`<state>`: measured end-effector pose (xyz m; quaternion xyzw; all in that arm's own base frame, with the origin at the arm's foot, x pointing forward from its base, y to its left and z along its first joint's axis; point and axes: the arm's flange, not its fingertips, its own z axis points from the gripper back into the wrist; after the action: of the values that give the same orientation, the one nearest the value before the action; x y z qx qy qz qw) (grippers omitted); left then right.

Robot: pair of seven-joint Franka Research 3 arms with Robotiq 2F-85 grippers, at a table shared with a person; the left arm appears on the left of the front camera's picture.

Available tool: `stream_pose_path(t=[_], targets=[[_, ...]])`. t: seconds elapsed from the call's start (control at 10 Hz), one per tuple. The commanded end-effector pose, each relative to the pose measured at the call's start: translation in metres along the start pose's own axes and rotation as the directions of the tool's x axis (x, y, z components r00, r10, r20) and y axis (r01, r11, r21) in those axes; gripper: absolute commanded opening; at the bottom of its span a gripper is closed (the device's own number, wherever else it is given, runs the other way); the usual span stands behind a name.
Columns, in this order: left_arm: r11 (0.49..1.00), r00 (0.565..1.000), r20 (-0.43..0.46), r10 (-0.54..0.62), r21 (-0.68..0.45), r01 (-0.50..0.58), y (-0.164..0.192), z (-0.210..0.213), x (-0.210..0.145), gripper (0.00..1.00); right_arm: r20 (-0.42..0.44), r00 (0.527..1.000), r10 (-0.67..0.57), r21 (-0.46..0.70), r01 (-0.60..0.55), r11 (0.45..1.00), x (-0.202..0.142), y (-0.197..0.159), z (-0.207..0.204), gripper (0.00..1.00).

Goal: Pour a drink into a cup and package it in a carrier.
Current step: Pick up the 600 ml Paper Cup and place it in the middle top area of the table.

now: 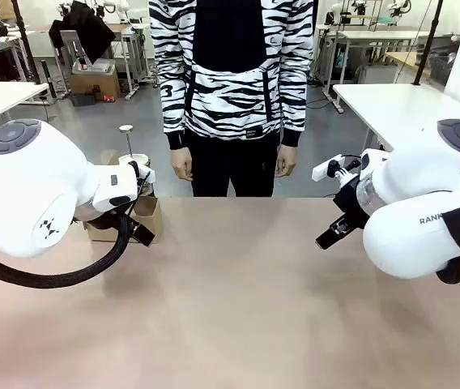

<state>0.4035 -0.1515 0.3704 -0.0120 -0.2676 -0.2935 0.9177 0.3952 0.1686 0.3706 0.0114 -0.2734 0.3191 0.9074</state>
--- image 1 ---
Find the long white background workbench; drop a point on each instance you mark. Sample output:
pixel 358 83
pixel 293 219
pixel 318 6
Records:
pixel 371 36

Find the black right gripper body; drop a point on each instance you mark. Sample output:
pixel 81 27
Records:
pixel 351 202

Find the black jacket on chair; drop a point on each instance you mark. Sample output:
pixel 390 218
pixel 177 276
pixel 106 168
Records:
pixel 82 24

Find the drink pot with plunger rod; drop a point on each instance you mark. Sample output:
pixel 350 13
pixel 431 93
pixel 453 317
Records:
pixel 133 159

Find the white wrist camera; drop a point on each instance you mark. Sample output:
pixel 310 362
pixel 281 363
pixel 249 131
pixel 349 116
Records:
pixel 144 173
pixel 327 168

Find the person's left forearm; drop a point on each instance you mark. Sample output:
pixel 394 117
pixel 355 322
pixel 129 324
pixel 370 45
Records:
pixel 294 113

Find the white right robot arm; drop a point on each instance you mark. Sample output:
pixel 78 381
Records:
pixel 424 190

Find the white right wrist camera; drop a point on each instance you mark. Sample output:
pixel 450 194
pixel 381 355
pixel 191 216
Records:
pixel 327 168

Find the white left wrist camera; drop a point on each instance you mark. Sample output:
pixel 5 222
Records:
pixel 144 173

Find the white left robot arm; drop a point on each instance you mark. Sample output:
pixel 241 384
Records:
pixel 31 182

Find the person's right forearm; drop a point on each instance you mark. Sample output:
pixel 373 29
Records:
pixel 172 113

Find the background desk with white legs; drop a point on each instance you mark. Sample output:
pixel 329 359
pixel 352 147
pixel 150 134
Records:
pixel 129 36

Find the brown cardboard box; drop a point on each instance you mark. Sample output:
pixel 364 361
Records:
pixel 94 85

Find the large white table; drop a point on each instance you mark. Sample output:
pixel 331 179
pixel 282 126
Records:
pixel 396 105

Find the brown cardboard cup carrier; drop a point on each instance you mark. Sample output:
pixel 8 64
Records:
pixel 149 215

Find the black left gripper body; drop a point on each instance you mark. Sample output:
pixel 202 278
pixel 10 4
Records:
pixel 104 219

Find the person's right hand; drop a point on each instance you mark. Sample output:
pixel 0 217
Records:
pixel 182 164

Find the person in zebra hoodie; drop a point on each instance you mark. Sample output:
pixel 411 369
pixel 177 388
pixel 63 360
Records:
pixel 234 81

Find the black tripod pole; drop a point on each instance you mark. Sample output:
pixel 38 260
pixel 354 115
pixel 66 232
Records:
pixel 25 40
pixel 428 40

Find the grey plastic tray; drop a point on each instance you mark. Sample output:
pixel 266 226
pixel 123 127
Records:
pixel 94 66

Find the person's left hand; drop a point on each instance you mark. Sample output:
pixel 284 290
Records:
pixel 286 162

